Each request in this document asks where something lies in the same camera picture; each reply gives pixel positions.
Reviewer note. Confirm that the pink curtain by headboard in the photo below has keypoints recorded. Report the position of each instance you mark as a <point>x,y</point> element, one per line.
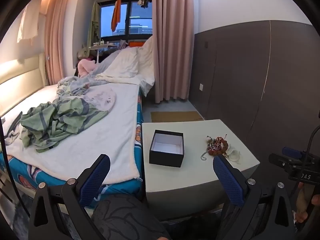
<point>58,37</point>

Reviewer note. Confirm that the person's right hand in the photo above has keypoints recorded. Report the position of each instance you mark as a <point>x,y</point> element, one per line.
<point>303,202</point>

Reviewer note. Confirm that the white side table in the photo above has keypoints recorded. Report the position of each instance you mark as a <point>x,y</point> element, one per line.
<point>195,177</point>

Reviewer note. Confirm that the white duvet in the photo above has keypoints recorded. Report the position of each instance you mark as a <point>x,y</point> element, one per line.
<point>130,65</point>

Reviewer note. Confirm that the white printed baby garment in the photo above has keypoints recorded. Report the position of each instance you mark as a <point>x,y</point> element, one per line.
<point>102,97</point>

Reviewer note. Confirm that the person's leg in dark pants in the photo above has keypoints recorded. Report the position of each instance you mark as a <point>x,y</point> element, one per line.
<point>125,217</point>

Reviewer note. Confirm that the window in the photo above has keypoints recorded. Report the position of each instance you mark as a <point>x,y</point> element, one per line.
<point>136,25</point>

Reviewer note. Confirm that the pink plush toy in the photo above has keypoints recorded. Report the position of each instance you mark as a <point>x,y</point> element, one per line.
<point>86,67</point>

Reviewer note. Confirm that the black gift box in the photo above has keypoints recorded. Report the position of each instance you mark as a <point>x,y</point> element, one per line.
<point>165,158</point>

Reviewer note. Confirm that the white stand table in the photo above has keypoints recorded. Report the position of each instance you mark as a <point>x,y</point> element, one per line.
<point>100,46</point>

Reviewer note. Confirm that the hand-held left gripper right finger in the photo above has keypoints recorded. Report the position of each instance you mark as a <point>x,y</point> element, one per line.
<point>227,177</point>

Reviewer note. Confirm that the light blue quilt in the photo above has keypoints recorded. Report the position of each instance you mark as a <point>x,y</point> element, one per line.
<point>72,85</point>

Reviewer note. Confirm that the pink curtain by grey wall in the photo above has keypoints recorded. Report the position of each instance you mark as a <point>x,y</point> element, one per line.
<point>172,42</point>

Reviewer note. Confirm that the white wall socket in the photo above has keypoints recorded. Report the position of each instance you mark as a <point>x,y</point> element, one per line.
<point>201,87</point>

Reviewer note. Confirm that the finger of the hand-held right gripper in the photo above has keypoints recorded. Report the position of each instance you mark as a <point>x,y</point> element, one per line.
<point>291,151</point>
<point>277,159</point>

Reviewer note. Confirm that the jewelry pile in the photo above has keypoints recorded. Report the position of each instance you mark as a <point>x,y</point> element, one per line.
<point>217,143</point>

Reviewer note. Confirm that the green striped cloth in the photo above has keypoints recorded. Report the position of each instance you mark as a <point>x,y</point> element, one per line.
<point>62,122</point>

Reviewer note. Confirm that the white fleece blanket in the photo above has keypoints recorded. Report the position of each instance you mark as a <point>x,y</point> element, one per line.
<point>120,140</point>

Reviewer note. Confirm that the small clear plastic bag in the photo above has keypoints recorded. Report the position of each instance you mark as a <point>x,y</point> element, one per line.
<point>233,155</point>

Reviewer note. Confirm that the beige padded headboard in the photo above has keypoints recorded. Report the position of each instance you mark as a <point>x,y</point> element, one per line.
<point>22,80</point>

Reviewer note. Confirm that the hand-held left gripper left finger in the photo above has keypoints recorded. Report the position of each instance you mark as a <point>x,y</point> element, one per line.
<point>96,177</point>

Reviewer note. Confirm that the white cloth hanging on wall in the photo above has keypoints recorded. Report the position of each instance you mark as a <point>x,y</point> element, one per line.
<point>28,20</point>

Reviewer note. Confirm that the bed with white cover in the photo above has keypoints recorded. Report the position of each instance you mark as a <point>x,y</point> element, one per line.
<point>117,192</point>

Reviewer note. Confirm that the orange hanging garment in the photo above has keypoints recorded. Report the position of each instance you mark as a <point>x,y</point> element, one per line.
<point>115,15</point>

